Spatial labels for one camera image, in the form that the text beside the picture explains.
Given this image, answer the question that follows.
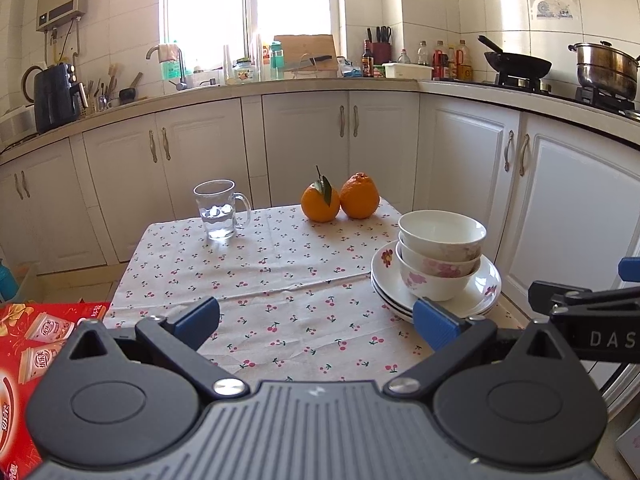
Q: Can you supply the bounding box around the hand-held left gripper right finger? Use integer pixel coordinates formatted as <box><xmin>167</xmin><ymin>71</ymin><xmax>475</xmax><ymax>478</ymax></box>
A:
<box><xmin>382</xmin><ymin>296</ymin><xmax>583</xmax><ymax>403</ymax></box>

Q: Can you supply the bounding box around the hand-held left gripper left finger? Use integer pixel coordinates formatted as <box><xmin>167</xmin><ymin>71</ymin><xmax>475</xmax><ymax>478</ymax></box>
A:
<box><xmin>50</xmin><ymin>296</ymin><xmax>251</xmax><ymax>403</ymax></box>

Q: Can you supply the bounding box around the white floral bowl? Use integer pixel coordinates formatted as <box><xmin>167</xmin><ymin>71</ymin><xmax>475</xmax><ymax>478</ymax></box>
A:
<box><xmin>396</xmin><ymin>241</ymin><xmax>482</xmax><ymax>278</ymax></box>
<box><xmin>398</xmin><ymin>257</ymin><xmax>482</xmax><ymax>302</ymax></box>

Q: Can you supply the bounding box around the large white fruit-print plate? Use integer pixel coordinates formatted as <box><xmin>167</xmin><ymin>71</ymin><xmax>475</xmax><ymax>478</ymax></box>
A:
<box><xmin>371</xmin><ymin>240</ymin><xmax>502</xmax><ymax>318</ymax></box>

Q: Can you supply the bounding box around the white ceramic bowl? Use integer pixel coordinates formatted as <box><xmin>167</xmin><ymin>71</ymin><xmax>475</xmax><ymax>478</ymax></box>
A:
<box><xmin>398</xmin><ymin>210</ymin><xmax>487</xmax><ymax>262</ymax></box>

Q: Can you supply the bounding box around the glass mug with water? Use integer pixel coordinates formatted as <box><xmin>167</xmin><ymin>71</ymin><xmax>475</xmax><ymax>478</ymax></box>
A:
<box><xmin>193</xmin><ymin>180</ymin><xmax>252</xmax><ymax>241</ymax></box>

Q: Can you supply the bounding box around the bumpy orange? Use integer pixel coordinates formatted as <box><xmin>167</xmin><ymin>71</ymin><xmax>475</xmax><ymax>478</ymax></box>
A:
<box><xmin>340</xmin><ymin>172</ymin><xmax>381</xmax><ymax>219</ymax></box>

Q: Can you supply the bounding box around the orange with leaf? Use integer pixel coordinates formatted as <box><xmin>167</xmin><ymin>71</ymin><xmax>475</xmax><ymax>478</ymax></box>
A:
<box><xmin>301</xmin><ymin>165</ymin><xmax>342</xmax><ymax>222</ymax></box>

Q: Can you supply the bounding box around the red printed carton box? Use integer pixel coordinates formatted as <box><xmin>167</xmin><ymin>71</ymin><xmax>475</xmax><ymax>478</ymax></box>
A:
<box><xmin>0</xmin><ymin>301</ymin><xmax>111</xmax><ymax>480</ymax></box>

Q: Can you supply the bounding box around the gas stove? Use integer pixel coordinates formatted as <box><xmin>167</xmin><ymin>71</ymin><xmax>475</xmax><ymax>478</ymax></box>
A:
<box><xmin>440</xmin><ymin>74</ymin><xmax>640</xmax><ymax>122</ymax></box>

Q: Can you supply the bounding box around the blue thermos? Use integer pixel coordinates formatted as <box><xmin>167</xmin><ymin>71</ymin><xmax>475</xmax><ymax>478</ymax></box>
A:
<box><xmin>0</xmin><ymin>260</ymin><xmax>21</xmax><ymax>303</ymax></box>

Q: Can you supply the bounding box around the stainless steel pot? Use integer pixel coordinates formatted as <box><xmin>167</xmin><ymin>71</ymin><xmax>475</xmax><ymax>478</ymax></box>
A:
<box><xmin>568</xmin><ymin>42</ymin><xmax>640</xmax><ymax>101</ymax></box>

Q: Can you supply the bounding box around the black wok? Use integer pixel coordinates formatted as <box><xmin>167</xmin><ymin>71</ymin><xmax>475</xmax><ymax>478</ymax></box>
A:
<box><xmin>477</xmin><ymin>35</ymin><xmax>553</xmax><ymax>78</ymax></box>

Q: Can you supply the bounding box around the small black pot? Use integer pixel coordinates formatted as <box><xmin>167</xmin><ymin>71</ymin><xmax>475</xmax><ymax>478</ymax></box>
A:
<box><xmin>119</xmin><ymin>72</ymin><xmax>144</xmax><ymax>102</ymax></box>

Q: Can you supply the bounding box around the utensil holder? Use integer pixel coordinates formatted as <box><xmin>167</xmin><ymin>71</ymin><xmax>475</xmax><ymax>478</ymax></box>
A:
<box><xmin>82</xmin><ymin>64</ymin><xmax>121</xmax><ymax>113</ymax></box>

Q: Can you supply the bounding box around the metal faucet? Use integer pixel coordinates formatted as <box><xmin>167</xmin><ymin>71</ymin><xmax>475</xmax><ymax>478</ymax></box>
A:
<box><xmin>146</xmin><ymin>45</ymin><xmax>188</xmax><ymax>92</ymax></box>

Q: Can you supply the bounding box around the yellow oil bottle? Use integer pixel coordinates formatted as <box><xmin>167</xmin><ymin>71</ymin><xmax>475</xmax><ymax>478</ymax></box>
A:
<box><xmin>457</xmin><ymin>40</ymin><xmax>473</xmax><ymax>81</ymax></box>

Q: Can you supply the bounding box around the glass jar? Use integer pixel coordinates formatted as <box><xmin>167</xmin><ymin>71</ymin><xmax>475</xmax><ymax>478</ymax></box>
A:
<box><xmin>234</xmin><ymin>57</ymin><xmax>258</xmax><ymax>83</ymax></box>

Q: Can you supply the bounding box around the white storage box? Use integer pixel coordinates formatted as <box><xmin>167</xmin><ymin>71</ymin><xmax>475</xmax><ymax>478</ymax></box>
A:
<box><xmin>384</xmin><ymin>62</ymin><xmax>435</xmax><ymax>81</ymax></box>

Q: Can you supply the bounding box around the red label bottle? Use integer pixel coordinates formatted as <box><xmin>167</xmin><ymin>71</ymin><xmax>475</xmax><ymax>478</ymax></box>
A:
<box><xmin>433</xmin><ymin>41</ymin><xmax>449</xmax><ymax>80</ymax></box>

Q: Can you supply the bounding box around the black air fryer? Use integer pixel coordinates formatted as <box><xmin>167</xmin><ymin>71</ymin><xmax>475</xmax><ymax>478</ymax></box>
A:
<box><xmin>34</xmin><ymin>63</ymin><xmax>83</xmax><ymax>134</ymax></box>

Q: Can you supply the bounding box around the white rice cooker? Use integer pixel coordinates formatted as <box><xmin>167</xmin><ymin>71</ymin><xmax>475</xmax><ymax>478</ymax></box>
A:
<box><xmin>0</xmin><ymin>105</ymin><xmax>38</xmax><ymax>146</ymax></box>

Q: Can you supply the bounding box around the red knife block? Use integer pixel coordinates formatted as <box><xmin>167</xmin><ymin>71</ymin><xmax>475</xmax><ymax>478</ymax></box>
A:
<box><xmin>367</xmin><ymin>26</ymin><xmax>393</xmax><ymax>61</ymax></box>

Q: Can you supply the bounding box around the kitchen knife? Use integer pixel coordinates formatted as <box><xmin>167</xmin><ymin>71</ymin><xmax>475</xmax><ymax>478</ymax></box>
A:
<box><xmin>285</xmin><ymin>55</ymin><xmax>333</xmax><ymax>68</ymax></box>

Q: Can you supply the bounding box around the wooden cutting board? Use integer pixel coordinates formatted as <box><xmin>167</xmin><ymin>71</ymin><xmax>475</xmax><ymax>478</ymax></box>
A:
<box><xmin>274</xmin><ymin>35</ymin><xmax>338</xmax><ymax>73</ymax></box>

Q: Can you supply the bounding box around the kitchen window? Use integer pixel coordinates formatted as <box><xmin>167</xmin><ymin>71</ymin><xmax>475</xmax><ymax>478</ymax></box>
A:
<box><xmin>159</xmin><ymin>0</ymin><xmax>346</xmax><ymax>68</ymax></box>

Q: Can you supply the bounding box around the wall sticker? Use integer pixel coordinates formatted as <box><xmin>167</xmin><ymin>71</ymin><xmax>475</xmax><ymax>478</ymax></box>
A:
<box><xmin>532</xmin><ymin>0</ymin><xmax>581</xmax><ymax>21</ymax></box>

